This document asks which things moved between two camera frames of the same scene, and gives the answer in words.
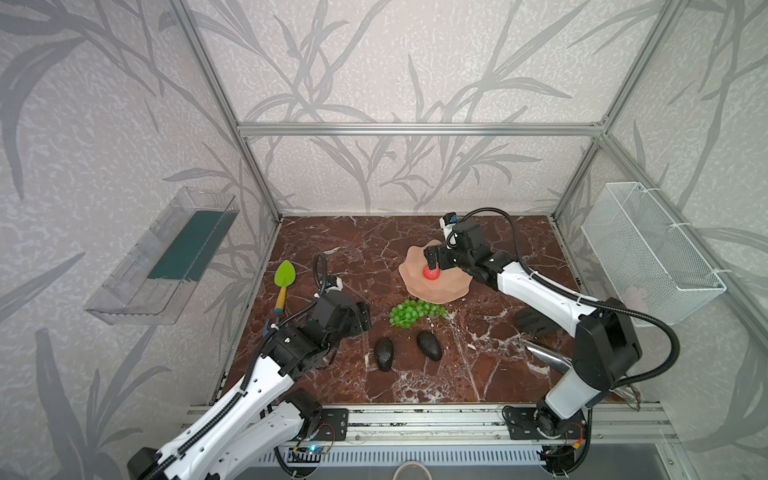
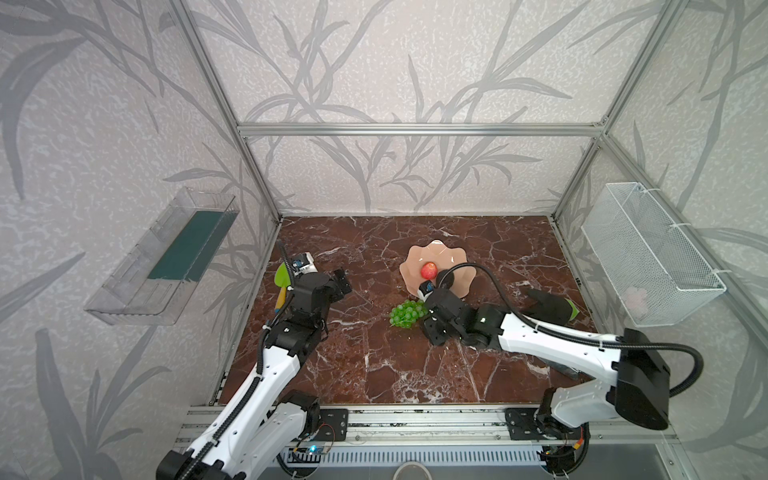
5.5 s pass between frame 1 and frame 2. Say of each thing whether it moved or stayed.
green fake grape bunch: stayed
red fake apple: stayed
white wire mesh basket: stayed
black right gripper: moved
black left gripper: moved
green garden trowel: stayed
